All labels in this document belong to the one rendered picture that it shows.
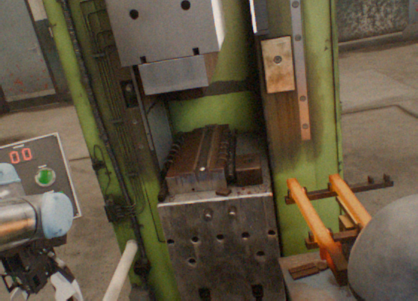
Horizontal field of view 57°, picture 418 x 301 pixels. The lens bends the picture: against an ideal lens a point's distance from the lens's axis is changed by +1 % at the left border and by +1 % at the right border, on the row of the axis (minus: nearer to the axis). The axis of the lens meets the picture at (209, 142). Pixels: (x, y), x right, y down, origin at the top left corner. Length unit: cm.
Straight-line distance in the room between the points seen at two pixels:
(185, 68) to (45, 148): 51
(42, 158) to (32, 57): 650
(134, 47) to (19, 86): 687
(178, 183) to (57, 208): 67
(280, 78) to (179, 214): 56
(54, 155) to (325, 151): 91
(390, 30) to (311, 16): 659
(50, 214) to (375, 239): 48
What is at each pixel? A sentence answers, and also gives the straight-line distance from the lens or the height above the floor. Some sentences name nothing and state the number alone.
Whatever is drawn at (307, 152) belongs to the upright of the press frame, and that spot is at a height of 95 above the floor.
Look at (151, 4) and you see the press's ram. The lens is 115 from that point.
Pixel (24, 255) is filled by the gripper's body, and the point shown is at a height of 110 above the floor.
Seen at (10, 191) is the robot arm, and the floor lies 125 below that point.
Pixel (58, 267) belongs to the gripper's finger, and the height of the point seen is 104.
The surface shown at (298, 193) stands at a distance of 115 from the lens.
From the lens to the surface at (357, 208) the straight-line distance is 108.
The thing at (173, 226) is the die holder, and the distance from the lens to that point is 133.
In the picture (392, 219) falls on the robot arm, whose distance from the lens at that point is 51.
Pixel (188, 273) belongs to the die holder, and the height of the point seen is 62.
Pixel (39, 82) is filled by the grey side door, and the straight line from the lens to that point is 783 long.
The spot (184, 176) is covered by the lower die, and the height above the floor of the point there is 98.
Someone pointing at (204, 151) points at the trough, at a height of 99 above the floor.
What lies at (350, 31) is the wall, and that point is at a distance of 757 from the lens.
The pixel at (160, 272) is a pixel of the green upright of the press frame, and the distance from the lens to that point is 173.
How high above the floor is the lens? 155
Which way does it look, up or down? 22 degrees down
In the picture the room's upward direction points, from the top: 11 degrees counter-clockwise
